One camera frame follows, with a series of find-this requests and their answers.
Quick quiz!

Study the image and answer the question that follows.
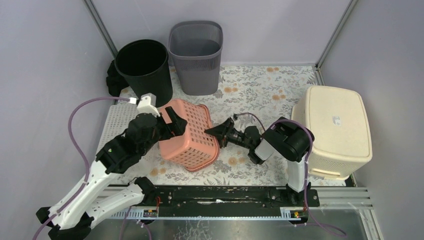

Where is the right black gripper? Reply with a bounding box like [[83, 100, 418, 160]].
[[203, 117, 253, 150]]

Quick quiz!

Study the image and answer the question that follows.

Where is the pink perforated plastic basket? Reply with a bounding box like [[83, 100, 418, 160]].
[[158, 98, 220, 172]]

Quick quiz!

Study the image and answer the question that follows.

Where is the white perforated plastic basket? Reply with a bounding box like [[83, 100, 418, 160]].
[[93, 104, 159, 174]]

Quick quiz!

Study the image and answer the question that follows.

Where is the grey ribbed waste bin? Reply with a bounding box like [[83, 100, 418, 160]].
[[168, 20, 224, 96]]

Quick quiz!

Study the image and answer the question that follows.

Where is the cream plastic laundry basket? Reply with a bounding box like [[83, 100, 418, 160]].
[[291, 85, 373, 180]]

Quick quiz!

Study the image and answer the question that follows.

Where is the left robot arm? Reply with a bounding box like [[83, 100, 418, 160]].
[[36, 106, 187, 240]]

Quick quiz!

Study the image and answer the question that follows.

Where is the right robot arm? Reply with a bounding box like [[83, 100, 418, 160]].
[[204, 117, 315, 206]]

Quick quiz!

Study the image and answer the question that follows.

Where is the floral patterned table mat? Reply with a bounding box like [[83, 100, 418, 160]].
[[113, 66, 316, 186]]

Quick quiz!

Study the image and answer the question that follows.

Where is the black round waste bin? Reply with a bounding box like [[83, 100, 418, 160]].
[[114, 39, 173, 108]]

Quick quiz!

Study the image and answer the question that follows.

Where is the black cloth in corner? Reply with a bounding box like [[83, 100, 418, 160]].
[[106, 60, 129, 97]]

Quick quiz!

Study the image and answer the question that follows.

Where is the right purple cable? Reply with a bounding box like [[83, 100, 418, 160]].
[[236, 112, 347, 238]]

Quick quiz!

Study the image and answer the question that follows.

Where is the purple cable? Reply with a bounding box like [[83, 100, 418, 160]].
[[236, 112, 347, 238], [32, 96, 132, 240]]

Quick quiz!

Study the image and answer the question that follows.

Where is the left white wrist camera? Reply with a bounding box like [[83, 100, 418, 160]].
[[129, 93, 160, 117]]

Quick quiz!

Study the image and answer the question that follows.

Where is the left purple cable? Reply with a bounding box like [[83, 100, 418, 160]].
[[32, 96, 132, 240]]

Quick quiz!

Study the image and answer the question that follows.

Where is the aluminium frame rail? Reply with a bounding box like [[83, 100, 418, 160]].
[[76, 186, 374, 221]]

